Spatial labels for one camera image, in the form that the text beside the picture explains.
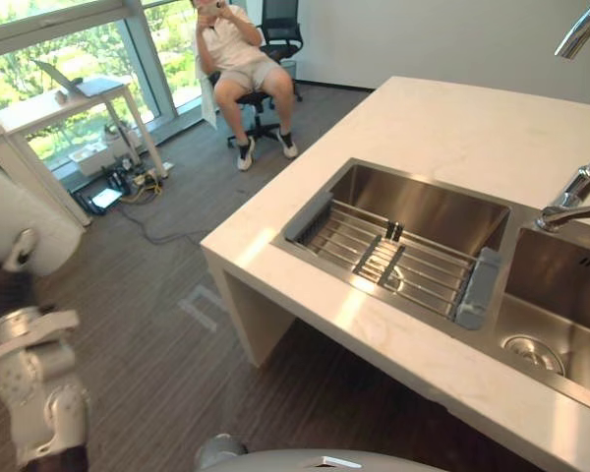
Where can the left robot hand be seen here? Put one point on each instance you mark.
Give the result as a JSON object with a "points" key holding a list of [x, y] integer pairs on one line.
{"points": [[5, 290]]}

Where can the white hanging cloth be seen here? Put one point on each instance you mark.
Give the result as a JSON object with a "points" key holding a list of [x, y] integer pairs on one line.
{"points": [[207, 105]]}

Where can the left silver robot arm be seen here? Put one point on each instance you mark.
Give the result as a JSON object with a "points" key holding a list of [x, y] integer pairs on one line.
{"points": [[29, 383]]}

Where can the black stand equipment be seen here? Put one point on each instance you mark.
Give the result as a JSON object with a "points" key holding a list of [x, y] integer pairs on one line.
{"points": [[115, 177]]}

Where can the chrome curved faucet spout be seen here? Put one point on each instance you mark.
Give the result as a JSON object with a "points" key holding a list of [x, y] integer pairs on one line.
{"points": [[577, 29]]}

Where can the white storage box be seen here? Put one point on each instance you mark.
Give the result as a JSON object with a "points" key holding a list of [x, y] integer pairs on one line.
{"points": [[93, 159]]}

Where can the black floor device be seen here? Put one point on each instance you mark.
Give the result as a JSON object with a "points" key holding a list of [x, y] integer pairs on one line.
{"points": [[100, 200]]}

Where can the white cylindrical bin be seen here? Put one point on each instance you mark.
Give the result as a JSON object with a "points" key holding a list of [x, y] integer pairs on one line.
{"points": [[29, 206]]}

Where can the person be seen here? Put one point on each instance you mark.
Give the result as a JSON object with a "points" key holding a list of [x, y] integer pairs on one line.
{"points": [[231, 44]]}

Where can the phone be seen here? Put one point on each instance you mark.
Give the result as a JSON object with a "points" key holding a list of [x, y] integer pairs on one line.
{"points": [[211, 6]]}

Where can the black mesh-back office chair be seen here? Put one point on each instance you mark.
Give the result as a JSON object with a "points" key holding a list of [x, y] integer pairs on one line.
{"points": [[280, 19]]}

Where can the round sink drain strainer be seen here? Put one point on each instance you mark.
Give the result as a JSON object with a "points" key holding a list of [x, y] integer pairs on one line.
{"points": [[533, 354]]}

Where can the grey laptop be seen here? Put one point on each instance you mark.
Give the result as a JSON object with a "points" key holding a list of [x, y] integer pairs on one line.
{"points": [[98, 87]]}

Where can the white desk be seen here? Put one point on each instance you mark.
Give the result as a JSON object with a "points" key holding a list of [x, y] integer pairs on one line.
{"points": [[39, 110]]}

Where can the small black clip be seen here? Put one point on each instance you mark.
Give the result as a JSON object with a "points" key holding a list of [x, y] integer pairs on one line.
{"points": [[395, 231]]}

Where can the chrome sink faucet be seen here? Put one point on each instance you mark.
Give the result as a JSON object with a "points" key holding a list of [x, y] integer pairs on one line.
{"points": [[565, 199]]}

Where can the stainless steel double sink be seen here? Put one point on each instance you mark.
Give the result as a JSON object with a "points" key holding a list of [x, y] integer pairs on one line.
{"points": [[423, 196]]}

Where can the white kitchen island counter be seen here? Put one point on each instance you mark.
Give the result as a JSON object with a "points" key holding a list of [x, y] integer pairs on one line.
{"points": [[423, 128]]}

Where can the roll-up sink drying rack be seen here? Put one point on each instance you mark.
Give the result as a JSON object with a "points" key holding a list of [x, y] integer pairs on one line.
{"points": [[482, 290]]}

